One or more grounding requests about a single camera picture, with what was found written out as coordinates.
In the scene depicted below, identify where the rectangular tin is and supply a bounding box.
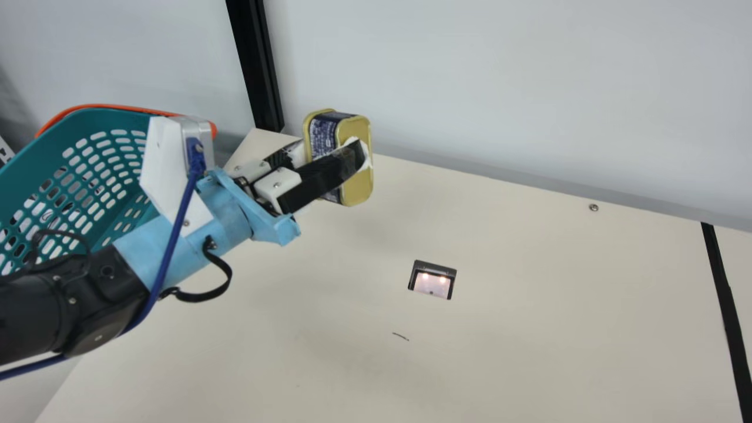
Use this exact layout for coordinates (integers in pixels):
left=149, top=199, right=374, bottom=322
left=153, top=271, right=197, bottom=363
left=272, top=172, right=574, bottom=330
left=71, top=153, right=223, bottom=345
left=302, top=108, right=374, bottom=207

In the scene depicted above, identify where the small square scanner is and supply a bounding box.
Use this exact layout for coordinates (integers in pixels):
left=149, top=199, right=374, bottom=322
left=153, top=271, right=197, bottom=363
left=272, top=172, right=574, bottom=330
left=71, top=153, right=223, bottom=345
left=408, top=259, right=458, bottom=301

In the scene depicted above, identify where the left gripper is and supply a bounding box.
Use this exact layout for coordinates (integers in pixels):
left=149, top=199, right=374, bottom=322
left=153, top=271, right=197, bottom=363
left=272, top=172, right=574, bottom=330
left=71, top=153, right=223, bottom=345
left=113, top=136, right=372, bottom=290

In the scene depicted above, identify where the black strip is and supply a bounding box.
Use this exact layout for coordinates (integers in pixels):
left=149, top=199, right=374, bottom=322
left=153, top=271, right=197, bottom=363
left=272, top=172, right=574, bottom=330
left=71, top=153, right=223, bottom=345
left=700, top=222, right=752, bottom=412

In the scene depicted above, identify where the teal shopping basket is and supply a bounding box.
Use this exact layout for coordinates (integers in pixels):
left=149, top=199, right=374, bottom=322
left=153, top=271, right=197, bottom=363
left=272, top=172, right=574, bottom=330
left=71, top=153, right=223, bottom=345
left=0, top=104, right=218, bottom=277

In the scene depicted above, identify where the black post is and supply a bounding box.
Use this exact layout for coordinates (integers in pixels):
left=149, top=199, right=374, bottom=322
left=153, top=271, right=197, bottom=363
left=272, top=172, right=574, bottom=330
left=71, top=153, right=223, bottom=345
left=226, top=0, right=286, bottom=133

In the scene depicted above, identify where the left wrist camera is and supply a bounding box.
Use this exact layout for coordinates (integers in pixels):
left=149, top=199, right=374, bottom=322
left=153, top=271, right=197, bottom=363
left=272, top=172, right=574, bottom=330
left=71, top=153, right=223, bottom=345
left=140, top=116, right=216, bottom=239

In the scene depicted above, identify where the black cable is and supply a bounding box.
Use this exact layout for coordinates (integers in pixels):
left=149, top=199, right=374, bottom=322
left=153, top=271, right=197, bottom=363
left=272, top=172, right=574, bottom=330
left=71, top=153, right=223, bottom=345
left=159, top=236, right=233, bottom=304

